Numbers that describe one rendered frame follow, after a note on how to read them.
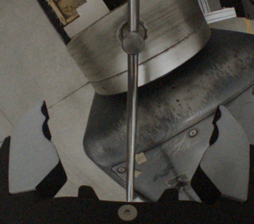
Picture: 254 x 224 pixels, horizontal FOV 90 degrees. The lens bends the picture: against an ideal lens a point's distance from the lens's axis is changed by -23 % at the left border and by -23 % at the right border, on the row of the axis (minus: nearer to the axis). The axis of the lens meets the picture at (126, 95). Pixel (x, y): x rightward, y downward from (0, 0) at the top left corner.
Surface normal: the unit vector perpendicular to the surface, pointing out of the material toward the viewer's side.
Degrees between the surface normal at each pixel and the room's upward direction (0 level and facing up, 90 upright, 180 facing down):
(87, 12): 7
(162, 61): 3
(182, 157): 0
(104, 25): 18
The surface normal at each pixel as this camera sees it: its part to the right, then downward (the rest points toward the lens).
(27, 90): 0.07, 0.40
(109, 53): -0.29, 0.57
